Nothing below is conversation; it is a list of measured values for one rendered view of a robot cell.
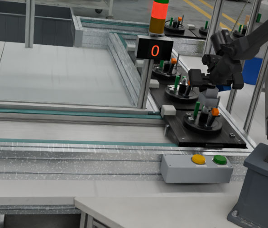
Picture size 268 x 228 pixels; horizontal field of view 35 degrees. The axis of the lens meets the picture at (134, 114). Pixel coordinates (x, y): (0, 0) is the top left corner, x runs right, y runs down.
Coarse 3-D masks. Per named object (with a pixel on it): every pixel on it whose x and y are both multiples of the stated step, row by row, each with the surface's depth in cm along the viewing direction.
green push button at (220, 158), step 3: (216, 156) 130; (219, 156) 131; (222, 156) 131; (213, 159) 130; (216, 159) 129; (219, 159) 129; (222, 159) 129; (225, 159) 129; (216, 162) 129; (219, 162) 128; (222, 162) 128; (225, 162) 129
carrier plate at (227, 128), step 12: (168, 120) 149; (180, 120) 150; (180, 132) 142; (192, 132) 143; (228, 132) 147; (180, 144) 136; (192, 144) 137; (204, 144) 138; (228, 144) 140; (240, 144) 141
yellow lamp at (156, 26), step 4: (152, 20) 139; (156, 20) 139; (160, 20) 139; (164, 20) 140; (152, 24) 140; (156, 24) 139; (160, 24) 139; (164, 24) 141; (152, 28) 140; (156, 28) 140; (160, 28) 140; (152, 32) 141; (156, 32) 140; (160, 32) 141
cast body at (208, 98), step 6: (210, 84) 142; (204, 90) 143; (210, 90) 141; (216, 90) 141; (204, 96) 142; (210, 96) 142; (216, 96) 142; (204, 102) 142; (210, 102) 142; (216, 102) 142
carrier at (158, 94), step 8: (152, 80) 177; (176, 80) 172; (184, 80) 167; (152, 88) 175; (160, 88) 176; (168, 88) 170; (176, 88) 173; (184, 88) 169; (192, 88) 174; (152, 96) 169; (160, 96) 168; (168, 96) 167; (176, 96) 165; (184, 96) 165; (192, 96) 168; (160, 104) 161; (168, 104) 162; (176, 104) 163; (184, 104) 164; (192, 104) 165; (200, 104) 166
